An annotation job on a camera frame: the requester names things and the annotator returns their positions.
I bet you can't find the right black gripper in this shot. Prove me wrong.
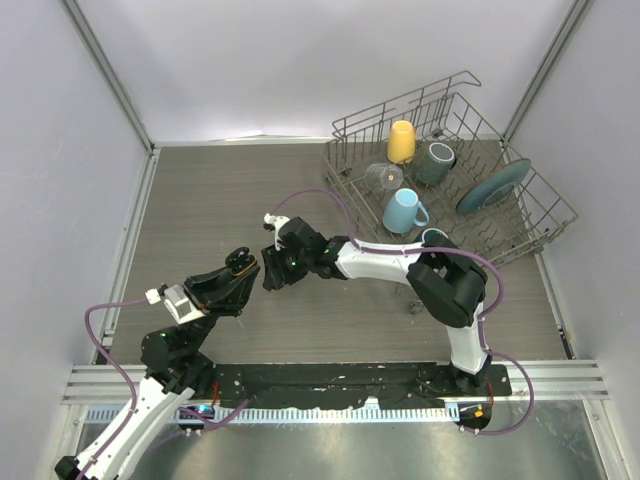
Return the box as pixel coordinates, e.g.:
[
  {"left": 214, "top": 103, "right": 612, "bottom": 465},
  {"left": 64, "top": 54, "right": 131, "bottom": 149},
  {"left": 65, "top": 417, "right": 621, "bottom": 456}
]
[{"left": 262, "top": 241, "right": 313, "bottom": 290}]

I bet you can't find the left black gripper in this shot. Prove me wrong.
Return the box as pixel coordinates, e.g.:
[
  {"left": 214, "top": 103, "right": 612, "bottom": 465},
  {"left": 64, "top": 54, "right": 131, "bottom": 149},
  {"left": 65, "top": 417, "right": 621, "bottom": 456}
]
[{"left": 180, "top": 255, "right": 258, "bottom": 354}]

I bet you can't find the black earbud charging case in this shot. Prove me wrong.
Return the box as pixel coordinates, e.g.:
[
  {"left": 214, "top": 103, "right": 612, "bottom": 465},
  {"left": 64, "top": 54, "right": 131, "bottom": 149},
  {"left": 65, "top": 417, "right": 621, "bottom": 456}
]
[{"left": 225, "top": 246, "right": 257, "bottom": 276}]

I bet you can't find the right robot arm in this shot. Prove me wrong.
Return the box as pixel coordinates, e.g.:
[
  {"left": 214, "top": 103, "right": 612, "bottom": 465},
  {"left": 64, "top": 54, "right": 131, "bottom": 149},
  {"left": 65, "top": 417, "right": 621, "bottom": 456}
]
[{"left": 262, "top": 213, "right": 491, "bottom": 395}]

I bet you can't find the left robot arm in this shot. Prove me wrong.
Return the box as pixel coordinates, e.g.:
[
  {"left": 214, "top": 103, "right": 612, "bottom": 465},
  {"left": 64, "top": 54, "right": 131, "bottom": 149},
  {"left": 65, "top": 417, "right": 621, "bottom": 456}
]
[{"left": 54, "top": 249, "right": 260, "bottom": 479}]

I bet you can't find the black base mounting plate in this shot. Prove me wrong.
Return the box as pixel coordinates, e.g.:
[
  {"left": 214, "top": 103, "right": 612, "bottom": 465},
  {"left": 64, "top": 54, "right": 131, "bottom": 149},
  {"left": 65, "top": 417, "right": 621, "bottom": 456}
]
[{"left": 211, "top": 362, "right": 512, "bottom": 410}]

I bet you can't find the light blue mug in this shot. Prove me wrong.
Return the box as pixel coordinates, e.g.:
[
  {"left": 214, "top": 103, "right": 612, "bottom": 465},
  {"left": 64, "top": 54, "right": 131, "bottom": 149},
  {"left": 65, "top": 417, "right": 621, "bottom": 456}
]
[{"left": 382, "top": 188, "right": 430, "bottom": 234}]

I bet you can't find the clear glass cup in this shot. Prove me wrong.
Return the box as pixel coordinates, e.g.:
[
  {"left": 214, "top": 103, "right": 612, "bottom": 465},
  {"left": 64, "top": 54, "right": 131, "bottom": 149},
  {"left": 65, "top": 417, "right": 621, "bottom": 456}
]
[{"left": 364, "top": 163, "right": 404, "bottom": 195}]

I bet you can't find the dark teal mug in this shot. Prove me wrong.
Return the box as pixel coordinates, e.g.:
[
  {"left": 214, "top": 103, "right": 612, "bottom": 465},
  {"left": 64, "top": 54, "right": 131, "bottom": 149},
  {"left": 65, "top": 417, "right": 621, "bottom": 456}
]
[{"left": 420, "top": 228, "right": 449, "bottom": 243}]

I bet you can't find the yellow cup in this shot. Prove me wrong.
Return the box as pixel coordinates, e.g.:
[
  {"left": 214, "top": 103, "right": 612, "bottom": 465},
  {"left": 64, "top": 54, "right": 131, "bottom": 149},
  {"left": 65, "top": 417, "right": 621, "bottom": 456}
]
[{"left": 387, "top": 120, "right": 416, "bottom": 164}]

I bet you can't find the dark grey-green mug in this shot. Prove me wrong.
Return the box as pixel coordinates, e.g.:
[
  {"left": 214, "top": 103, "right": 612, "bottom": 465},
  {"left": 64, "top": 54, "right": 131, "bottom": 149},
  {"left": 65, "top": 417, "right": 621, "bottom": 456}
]
[{"left": 415, "top": 142, "right": 456, "bottom": 186}]

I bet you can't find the teal blue plate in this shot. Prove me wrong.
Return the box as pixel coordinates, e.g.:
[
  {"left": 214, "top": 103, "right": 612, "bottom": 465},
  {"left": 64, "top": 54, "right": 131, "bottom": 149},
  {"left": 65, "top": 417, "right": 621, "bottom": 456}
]
[{"left": 456, "top": 158, "right": 531, "bottom": 215}]

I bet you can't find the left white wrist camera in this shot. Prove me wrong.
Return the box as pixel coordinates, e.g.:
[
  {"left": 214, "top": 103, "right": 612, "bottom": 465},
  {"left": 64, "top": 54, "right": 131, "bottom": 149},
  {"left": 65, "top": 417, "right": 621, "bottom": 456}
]
[{"left": 145, "top": 285, "right": 205, "bottom": 325}]

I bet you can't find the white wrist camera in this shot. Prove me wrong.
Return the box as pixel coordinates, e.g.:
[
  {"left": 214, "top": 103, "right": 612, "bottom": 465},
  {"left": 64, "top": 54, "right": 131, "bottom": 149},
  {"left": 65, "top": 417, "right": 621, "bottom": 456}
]
[
  {"left": 145, "top": 285, "right": 205, "bottom": 325},
  {"left": 263, "top": 213, "right": 290, "bottom": 251}
]

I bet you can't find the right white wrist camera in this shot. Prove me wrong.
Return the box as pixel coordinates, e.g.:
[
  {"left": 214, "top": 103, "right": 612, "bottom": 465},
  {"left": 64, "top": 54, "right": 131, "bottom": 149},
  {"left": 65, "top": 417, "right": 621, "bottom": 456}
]
[{"left": 263, "top": 213, "right": 290, "bottom": 251}]

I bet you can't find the white perforated cable strip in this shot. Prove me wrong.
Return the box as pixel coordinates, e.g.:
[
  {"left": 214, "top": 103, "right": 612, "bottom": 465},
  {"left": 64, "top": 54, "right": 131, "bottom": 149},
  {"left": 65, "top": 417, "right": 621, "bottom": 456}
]
[{"left": 84, "top": 403, "right": 459, "bottom": 425}]

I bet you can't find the grey wire dish rack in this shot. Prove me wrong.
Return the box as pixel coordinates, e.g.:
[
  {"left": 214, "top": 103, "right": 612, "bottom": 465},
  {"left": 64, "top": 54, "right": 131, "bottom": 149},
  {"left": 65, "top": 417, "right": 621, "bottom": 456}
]
[{"left": 323, "top": 70, "right": 578, "bottom": 267}]

